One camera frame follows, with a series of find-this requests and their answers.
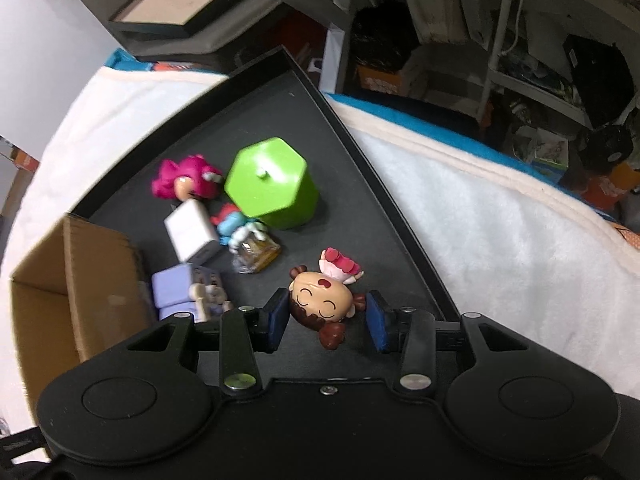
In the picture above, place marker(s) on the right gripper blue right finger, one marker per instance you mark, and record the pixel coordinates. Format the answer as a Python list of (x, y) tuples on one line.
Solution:
[(410, 334)]

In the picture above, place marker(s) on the brown cardboard box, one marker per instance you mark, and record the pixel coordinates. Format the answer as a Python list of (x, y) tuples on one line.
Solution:
[(76, 294)]

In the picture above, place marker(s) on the pink-haired doll figurine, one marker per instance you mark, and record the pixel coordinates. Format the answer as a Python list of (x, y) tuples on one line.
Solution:
[(192, 177)]

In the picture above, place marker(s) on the white fluffy blanket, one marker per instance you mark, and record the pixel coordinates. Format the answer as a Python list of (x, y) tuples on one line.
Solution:
[(505, 243)]

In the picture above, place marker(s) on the blue red figurine with mug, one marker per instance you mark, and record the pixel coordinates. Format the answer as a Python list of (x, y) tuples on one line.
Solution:
[(245, 239)]

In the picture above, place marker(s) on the white usb charger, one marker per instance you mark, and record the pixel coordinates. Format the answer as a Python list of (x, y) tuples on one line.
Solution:
[(192, 235)]

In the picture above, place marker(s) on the black framed cork board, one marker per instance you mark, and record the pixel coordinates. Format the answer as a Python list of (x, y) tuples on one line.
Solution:
[(169, 18)]

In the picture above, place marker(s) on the white metal shelf rack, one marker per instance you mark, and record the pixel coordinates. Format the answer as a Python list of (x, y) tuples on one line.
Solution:
[(548, 23)]

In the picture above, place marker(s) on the green hexagonal box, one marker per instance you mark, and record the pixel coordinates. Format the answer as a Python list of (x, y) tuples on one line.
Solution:
[(271, 182)]

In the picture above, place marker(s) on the grey low cabinet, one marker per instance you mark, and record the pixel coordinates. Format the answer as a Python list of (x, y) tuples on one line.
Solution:
[(200, 20)]

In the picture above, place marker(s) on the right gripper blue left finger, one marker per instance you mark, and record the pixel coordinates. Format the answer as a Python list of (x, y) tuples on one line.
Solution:
[(244, 332)]

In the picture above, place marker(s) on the black shallow tray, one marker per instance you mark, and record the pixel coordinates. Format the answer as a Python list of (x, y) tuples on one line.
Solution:
[(272, 98)]

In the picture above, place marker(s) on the purple sofa bear figurine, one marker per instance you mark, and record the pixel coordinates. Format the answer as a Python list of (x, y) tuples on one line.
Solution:
[(187, 288)]

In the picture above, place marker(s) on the brown-haired smiling girl figurine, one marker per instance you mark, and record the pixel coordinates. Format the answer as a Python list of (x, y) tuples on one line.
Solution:
[(322, 300)]

